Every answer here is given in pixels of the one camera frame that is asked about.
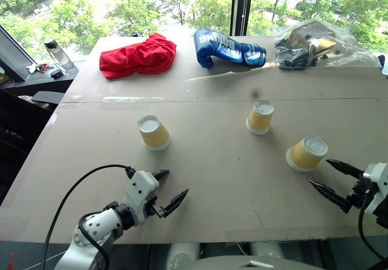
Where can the clear tape strip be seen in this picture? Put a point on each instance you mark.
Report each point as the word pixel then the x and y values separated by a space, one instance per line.
pixel 133 99

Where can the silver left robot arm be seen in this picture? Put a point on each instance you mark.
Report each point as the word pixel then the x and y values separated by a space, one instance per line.
pixel 91 230

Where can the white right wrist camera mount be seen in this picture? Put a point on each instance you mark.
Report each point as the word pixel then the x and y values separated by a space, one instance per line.
pixel 379 174

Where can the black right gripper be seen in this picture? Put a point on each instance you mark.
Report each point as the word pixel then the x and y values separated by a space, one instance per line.
pixel 359 194

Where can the black window frame post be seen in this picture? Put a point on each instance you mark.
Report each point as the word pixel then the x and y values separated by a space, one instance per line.
pixel 241 6

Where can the blue boxing glove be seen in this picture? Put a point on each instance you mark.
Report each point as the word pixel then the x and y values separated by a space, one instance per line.
pixel 224 48

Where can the yellow ribbed paper cup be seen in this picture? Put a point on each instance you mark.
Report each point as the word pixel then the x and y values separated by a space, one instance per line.
pixel 304 157
pixel 260 119
pixel 153 135

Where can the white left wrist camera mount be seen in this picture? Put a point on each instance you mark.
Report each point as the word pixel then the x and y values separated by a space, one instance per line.
pixel 140 188

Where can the small black round cap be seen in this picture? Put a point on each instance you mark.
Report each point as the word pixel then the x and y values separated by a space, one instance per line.
pixel 56 74

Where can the clear water bottle black lid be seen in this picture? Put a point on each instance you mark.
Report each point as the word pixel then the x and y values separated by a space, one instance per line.
pixel 60 54

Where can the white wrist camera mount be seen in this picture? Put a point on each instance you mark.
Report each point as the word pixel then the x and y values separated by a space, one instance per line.
pixel 379 174
pixel 140 188

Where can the dark slanted window frame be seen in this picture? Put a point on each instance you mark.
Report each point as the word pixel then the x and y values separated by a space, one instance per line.
pixel 15 57

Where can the grey flat sheet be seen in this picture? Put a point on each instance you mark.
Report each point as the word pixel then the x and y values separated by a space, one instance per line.
pixel 48 97

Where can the clear plastic bag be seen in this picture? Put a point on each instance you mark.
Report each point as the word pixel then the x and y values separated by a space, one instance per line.
pixel 348 53

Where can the grey rounded robot body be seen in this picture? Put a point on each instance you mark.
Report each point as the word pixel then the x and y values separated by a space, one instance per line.
pixel 251 264

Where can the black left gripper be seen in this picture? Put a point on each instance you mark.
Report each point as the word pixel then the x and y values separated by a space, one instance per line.
pixel 156 208

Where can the white rounded robot part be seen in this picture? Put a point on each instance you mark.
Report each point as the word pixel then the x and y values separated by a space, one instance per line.
pixel 266 249
pixel 183 255

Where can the red and white small items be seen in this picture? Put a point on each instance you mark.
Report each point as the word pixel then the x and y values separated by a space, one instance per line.
pixel 41 67

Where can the black small parts pile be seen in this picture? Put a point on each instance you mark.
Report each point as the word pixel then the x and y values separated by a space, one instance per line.
pixel 291 59

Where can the brown cardboard box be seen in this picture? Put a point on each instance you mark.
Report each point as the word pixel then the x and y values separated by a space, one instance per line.
pixel 303 35

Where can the red crumpled cloth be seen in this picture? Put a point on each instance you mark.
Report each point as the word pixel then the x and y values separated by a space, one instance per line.
pixel 139 57

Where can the dark side desk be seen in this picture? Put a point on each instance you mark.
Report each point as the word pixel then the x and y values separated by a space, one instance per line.
pixel 36 83

